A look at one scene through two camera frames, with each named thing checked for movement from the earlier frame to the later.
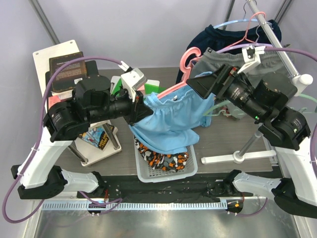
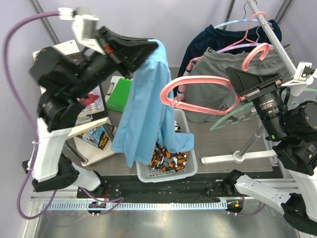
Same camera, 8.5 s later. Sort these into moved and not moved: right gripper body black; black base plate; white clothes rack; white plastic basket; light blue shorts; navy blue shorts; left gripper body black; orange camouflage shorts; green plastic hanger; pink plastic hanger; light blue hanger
Moved: left gripper body black; green plastic hanger; pink plastic hanger; right gripper body black; light blue shorts
Not moved: black base plate; white plastic basket; white clothes rack; light blue hanger; navy blue shorts; orange camouflage shorts
